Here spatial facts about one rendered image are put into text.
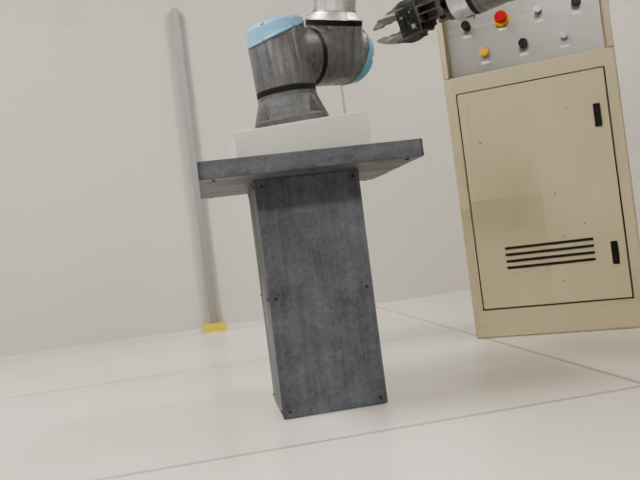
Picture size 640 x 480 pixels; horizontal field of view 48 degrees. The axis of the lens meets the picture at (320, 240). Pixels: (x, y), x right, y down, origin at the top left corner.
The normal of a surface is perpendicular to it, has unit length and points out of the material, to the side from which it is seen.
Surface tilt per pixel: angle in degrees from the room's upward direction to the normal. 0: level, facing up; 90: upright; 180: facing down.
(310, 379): 90
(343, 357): 90
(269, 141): 90
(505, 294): 90
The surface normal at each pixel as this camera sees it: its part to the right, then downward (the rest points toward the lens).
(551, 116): -0.36, 0.04
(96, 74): 0.15, -0.03
